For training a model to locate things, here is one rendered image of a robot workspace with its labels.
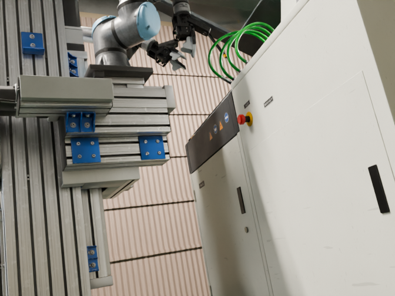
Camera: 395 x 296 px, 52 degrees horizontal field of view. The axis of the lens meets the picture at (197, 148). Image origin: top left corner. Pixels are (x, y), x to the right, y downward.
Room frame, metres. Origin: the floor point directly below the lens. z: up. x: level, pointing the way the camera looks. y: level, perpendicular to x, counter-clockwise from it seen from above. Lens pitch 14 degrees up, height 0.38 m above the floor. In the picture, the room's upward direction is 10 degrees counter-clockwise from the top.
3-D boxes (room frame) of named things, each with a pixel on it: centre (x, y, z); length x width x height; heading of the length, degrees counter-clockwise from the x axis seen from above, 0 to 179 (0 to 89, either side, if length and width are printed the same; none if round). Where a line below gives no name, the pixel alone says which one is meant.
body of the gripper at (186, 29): (1.64, -0.03, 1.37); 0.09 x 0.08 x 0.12; 109
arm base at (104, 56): (1.36, 0.25, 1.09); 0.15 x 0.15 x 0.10
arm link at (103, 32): (1.35, 0.25, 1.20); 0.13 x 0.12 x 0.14; 63
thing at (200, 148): (1.78, -0.07, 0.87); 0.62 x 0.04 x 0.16; 19
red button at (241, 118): (1.34, -0.18, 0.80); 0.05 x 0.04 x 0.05; 19
